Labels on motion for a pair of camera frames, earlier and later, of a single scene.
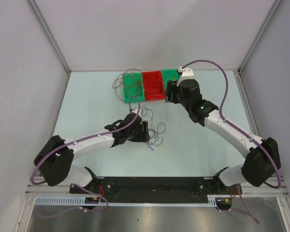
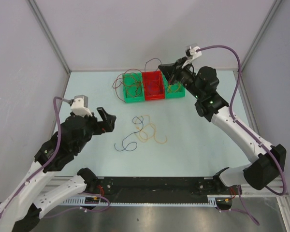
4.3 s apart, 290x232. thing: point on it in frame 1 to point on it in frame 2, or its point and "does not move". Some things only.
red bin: x=153 y=85 does not move
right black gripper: x=171 y=87 to x=172 y=71
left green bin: x=133 y=88 does not move
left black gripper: x=143 y=136 to x=107 y=124
